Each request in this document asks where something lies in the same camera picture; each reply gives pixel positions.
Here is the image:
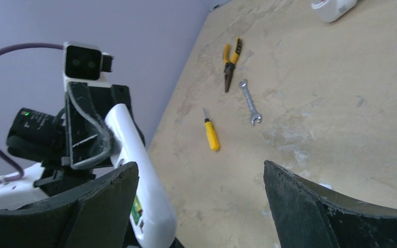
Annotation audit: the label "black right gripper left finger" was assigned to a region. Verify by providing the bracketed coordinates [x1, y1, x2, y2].
[0, 162, 139, 247]

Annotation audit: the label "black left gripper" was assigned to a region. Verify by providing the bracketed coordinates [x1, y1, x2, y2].
[32, 81, 146, 197]

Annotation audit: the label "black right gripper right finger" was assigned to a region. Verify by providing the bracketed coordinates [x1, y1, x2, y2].
[264, 160, 397, 247]

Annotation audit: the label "green battery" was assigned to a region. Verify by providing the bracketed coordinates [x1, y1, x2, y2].
[131, 195, 143, 226]

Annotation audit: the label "white remote control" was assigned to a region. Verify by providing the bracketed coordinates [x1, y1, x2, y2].
[105, 104, 177, 247]

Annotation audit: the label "silver open-end wrench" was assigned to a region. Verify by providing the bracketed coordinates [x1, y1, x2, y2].
[239, 79, 262, 126]

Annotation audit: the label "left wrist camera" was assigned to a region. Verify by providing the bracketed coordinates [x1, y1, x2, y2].
[63, 41, 114, 90]

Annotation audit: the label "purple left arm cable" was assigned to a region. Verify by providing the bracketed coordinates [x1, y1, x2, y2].
[0, 42, 64, 189]

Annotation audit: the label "yellow handled pliers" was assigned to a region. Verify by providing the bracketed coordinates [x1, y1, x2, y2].
[222, 37, 243, 93]

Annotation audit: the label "white PVC pipe frame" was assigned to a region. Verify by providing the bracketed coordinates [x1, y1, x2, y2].
[311, 0, 358, 23]

